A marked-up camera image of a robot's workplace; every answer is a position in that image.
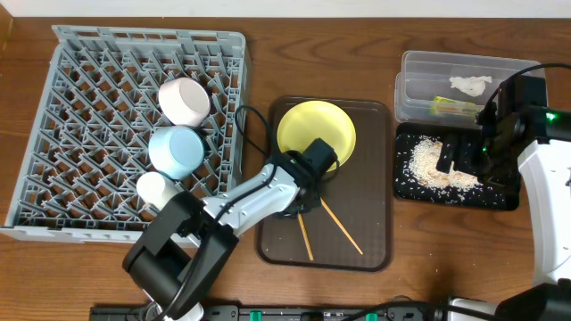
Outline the white cup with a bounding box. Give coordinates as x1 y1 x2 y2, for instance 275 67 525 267
136 172 179 210

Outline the green orange snack wrapper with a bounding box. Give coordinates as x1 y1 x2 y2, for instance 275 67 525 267
430 96 483 118

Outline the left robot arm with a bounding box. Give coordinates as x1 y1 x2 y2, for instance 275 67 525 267
122 150 338 320

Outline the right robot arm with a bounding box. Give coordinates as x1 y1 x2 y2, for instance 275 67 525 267
442 110 570 320

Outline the grey plastic dish rack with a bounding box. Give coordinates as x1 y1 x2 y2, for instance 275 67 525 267
1 25 251 243

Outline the light blue bowl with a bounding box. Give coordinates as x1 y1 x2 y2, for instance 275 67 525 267
148 126 205 180

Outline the wooden chopstick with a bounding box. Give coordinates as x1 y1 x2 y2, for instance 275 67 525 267
320 198 364 255
297 214 314 261

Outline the clear plastic bin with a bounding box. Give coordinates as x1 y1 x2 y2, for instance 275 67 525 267
394 51 538 128

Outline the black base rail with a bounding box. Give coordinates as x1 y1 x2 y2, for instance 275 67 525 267
88 305 449 321

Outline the pile of rice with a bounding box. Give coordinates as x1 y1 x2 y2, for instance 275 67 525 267
412 141 483 189

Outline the yellow plate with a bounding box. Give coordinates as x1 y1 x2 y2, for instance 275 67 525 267
277 100 357 166

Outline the white pink bowl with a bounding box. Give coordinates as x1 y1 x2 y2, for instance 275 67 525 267
158 78 211 128

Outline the brown serving tray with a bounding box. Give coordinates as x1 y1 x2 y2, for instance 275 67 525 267
254 99 393 272

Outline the white tissue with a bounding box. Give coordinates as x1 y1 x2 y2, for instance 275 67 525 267
449 76 492 97

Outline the black waste tray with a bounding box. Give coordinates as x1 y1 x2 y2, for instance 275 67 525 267
393 122 519 211

